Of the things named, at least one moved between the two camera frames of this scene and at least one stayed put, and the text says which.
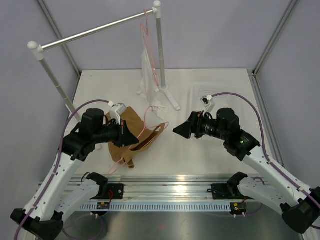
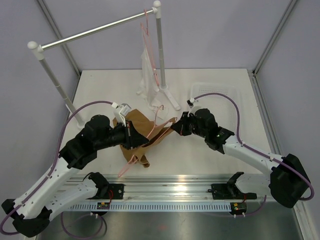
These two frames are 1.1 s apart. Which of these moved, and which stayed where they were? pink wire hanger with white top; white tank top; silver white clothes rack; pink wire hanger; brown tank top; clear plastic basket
Moved: brown tank top; pink wire hanger
Stayed: white tank top; clear plastic basket; silver white clothes rack; pink wire hanger with white top
